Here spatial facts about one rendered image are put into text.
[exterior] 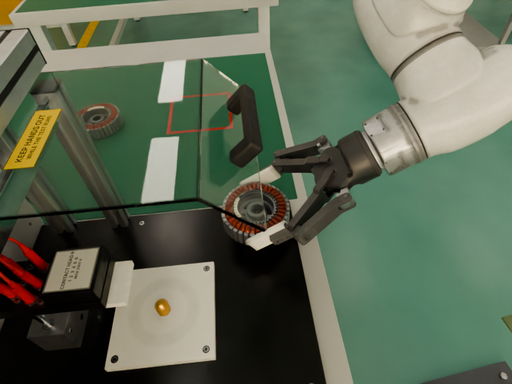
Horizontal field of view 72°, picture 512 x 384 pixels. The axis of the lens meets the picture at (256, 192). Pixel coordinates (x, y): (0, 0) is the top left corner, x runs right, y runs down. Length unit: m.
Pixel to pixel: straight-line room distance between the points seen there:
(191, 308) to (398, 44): 0.47
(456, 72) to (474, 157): 1.65
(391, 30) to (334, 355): 0.45
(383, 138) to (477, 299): 1.18
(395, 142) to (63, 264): 0.44
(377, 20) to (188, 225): 0.44
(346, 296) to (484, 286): 0.53
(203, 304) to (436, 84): 0.44
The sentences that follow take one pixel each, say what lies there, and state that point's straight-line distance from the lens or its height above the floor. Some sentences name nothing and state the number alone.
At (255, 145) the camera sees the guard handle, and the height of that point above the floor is 1.06.
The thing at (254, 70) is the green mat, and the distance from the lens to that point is 1.10.
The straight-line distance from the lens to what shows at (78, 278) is 0.47.
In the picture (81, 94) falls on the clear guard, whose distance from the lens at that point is 0.47.
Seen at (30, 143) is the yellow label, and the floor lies 1.07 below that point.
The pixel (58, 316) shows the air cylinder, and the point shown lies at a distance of 0.58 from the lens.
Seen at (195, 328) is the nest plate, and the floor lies 0.78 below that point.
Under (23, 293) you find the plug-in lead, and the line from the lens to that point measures 0.49.
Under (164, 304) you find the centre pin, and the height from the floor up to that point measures 0.81.
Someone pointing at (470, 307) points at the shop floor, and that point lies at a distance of 1.58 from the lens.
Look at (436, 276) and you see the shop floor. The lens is 1.59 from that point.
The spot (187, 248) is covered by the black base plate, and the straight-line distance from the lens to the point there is 0.63.
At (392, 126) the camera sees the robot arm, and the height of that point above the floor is 0.99.
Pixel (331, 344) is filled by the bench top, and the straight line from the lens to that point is 0.57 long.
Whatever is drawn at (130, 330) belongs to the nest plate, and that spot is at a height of 0.78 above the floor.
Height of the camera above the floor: 1.28
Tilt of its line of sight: 48 degrees down
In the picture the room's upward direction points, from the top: 4 degrees counter-clockwise
